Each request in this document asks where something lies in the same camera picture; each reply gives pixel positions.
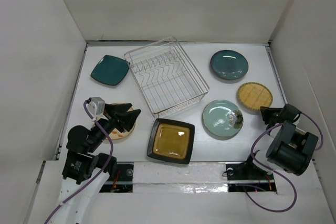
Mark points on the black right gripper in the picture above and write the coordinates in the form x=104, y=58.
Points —
x=266, y=112

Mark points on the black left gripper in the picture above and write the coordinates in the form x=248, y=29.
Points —
x=119, y=110

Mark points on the round woven bamboo plate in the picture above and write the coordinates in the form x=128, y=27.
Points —
x=254, y=95

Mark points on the black and amber square plate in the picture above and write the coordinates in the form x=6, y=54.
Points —
x=171, y=141

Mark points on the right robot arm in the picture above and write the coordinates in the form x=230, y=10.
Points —
x=291, y=149

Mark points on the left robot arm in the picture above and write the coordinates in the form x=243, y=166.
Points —
x=90, y=162

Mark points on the teal square plate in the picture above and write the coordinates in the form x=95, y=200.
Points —
x=110, y=70

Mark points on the light green flower plate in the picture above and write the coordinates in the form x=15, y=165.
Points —
x=223, y=118

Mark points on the dark teal round plate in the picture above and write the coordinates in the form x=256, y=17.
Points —
x=229, y=65

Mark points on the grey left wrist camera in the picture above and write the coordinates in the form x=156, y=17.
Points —
x=96, y=106

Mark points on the wire dish rack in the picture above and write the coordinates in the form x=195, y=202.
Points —
x=166, y=76

